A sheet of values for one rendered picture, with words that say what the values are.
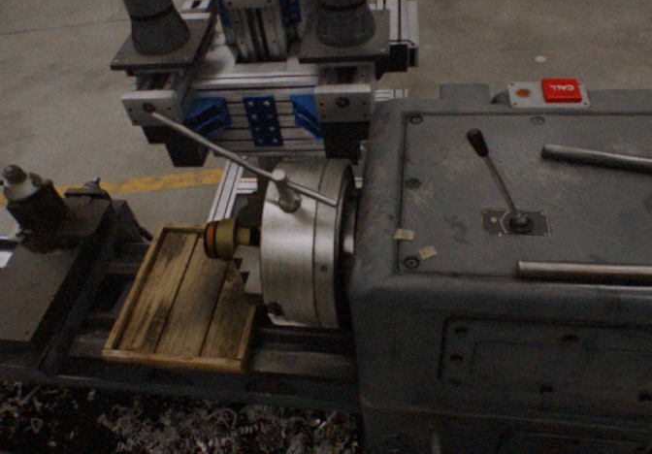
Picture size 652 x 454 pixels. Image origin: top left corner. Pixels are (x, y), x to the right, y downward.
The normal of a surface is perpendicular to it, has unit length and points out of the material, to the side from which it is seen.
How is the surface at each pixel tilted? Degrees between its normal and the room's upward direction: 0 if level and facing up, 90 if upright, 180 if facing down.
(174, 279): 0
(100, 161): 0
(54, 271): 0
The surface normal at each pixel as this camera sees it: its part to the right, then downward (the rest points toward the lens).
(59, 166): -0.10, -0.68
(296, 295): -0.15, 0.51
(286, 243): -0.16, -0.05
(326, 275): -0.17, 0.28
